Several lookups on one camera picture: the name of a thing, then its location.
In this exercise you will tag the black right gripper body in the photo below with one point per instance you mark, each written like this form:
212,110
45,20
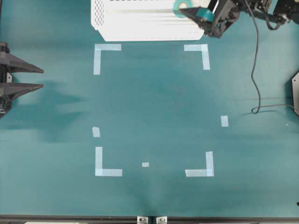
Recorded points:
218,17

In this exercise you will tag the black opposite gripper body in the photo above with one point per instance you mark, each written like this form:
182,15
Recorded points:
5,106

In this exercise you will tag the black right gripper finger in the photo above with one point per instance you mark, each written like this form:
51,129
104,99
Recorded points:
201,16

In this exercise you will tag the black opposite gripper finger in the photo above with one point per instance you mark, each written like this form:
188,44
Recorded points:
11,91
14,64

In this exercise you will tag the teal tape roll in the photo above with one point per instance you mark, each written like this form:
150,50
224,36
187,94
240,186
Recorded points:
181,4

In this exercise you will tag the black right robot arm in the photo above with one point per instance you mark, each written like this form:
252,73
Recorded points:
285,11

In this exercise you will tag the white perforated plastic basket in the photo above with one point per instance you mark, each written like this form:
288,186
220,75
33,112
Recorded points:
143,20

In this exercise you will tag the grey right base plate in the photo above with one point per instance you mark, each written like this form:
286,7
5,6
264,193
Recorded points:
295,92

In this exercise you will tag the black aluminium table rail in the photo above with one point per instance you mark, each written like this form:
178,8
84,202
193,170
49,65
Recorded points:
152,219

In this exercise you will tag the silver table bracket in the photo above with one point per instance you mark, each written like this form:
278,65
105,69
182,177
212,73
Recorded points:
162,220
142,220

